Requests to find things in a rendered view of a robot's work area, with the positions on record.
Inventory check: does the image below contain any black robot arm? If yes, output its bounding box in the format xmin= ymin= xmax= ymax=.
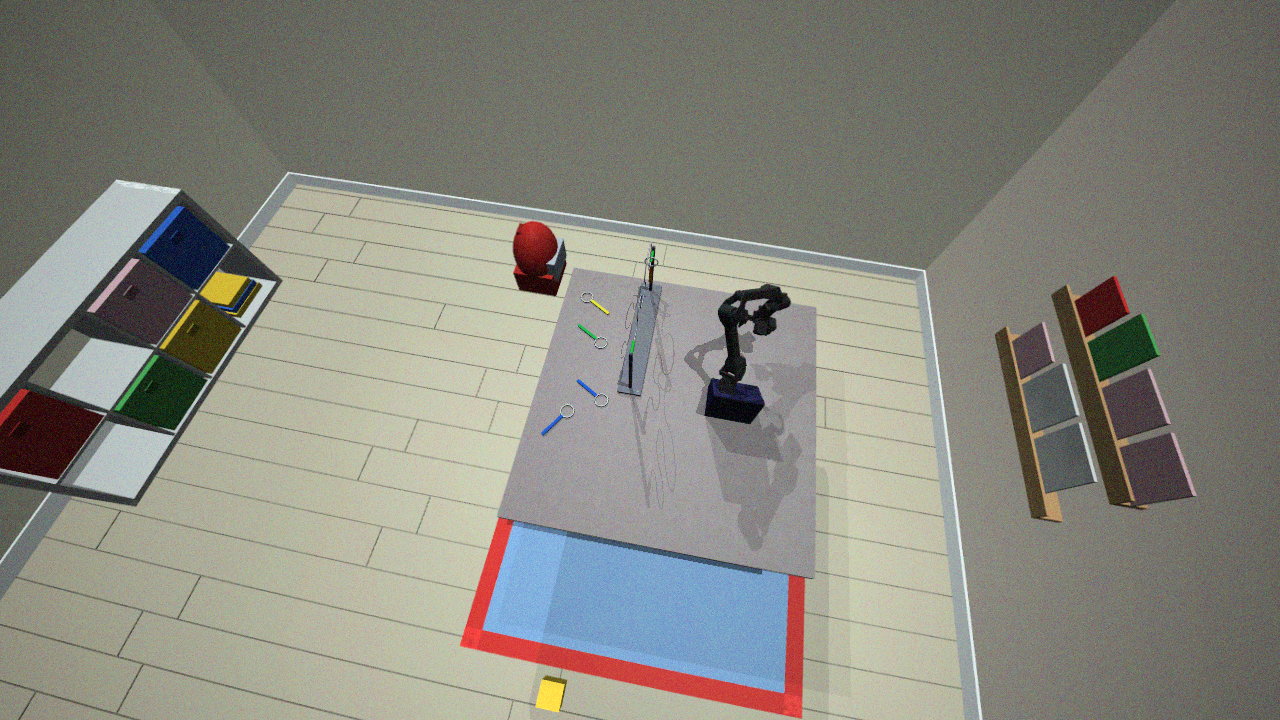
xmin=718 ymin=284 xmax=791 ymax=395

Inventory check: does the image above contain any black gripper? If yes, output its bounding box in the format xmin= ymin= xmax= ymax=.
xmin=739 ymin=305 xmax=777 ymax=331

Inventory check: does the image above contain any grey ring with blue handle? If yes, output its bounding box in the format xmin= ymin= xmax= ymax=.
xmin=577 ymin=380 xmax=609 ymax=407
xmin=541 ymin=404 xmax=575 ymax=436

